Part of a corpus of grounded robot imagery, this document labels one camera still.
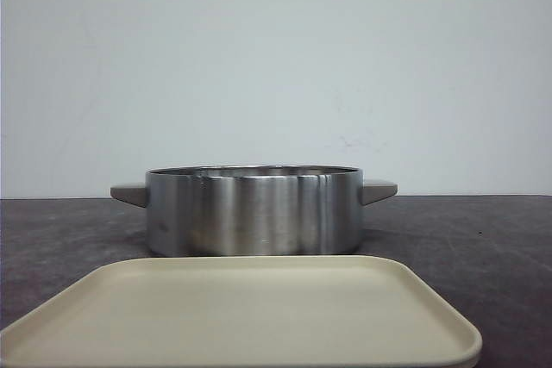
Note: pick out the stainless steel steamer pot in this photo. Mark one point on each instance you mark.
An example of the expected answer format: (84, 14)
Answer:
(252, 210)

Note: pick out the cream rectangular plastic tray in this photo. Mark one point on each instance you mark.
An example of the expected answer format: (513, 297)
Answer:
(288, 311)

